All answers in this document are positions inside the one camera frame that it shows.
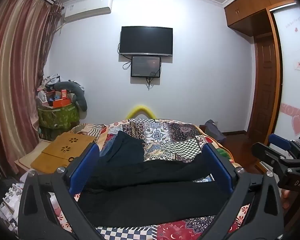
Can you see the white wardrobe door with hearts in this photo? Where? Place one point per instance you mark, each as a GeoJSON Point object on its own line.
{"type": "Point", "coordinates": [295, 92]}

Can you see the black pants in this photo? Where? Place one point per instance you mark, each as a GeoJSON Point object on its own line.
{"type": "Point", "coordinates": [150, 200]}

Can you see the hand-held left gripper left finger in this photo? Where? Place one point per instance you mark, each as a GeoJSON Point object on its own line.
{"type": "Point", "coordinates": [83, 170]}

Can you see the small wall-mounted monitor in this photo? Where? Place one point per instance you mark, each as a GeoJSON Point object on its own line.
{"type": "Point", "coordinates": [145, 66]}

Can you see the pile of household clutter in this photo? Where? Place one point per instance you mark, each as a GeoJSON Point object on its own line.
{"type": "Point", "coordinates": [47, 90]}

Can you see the small red box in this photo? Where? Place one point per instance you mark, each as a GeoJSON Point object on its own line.
{"type": "Point", "coordinates": [64, 94]}

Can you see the white air conditioner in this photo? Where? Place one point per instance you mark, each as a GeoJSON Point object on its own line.
{"type": "Point", "coordinates": [87, 8]}

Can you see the grey bag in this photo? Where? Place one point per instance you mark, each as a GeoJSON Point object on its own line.
{"type": "Point", "coordinates": [213, 130]}

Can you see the dark navy folded garment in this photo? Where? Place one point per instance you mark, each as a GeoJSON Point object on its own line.
{"type": "Point", "coordinates": [125, 147]}

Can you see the orange flat box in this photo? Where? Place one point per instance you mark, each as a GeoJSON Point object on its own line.
{"type": "Point", "coordinates": [62, 102]}

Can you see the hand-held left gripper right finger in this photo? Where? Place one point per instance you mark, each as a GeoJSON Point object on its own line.
{"type": "Point", "coordinates": [218, 165]}

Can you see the yellow foam bed guard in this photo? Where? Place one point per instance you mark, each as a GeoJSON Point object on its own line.
{"type": "Point", "coordinates": [140, 108]}

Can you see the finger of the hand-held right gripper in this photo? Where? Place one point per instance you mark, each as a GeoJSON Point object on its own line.
{"type": "Point", "coordinates": [280, 141]}
{"type": "Point", "coordinates": [265, 152]}

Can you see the wall-mounted black television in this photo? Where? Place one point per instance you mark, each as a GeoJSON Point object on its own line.
{"type": "Point", "coordinates": [146, 40]}

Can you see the pile of papers and packets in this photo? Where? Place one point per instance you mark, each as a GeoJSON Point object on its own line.
{"type": "Point", "coordinates": [12, 200]}

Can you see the blue jeans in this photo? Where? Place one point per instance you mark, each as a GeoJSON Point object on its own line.
{"type": "Point", "coordinates": [108, 146]}

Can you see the wooden overhead cabinet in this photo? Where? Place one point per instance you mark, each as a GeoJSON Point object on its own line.
{"type": "Point", "coordinates": [250, 7]}

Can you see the light wooden bedside table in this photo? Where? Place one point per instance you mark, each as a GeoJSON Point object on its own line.
{"type": "Point", "coordinates": [27, 158]}

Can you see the patchwork patterned blanket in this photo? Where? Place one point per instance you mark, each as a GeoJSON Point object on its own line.
{"type": "Point", "coordinates": [170, 140]}

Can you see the wooden lap desk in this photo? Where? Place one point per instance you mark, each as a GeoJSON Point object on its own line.
{"type": "Point", "coordinates": [62, 147]}

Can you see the striped red curtain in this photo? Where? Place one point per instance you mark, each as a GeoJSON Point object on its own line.
{"type": "Point", "coordinates": [15, 80]}

